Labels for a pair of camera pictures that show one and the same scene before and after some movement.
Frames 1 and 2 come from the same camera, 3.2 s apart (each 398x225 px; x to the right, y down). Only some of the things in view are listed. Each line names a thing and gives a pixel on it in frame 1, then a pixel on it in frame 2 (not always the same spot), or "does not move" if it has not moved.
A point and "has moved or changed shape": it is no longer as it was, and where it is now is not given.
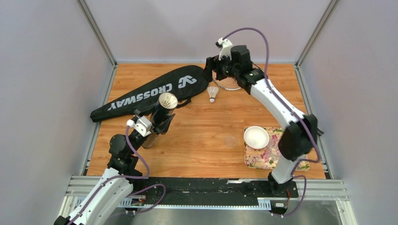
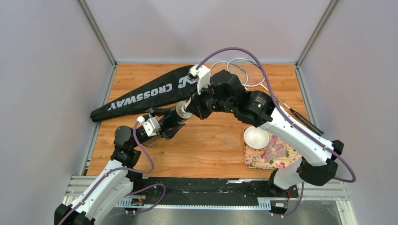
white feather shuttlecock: x=212 y=91 has moved or changed shape
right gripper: x=213 y=63 → x=196 y=106
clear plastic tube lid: x=230 y=141 does not move
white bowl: x=256 y=137 does not move
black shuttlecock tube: x=161 y=114 has moved or changed shape
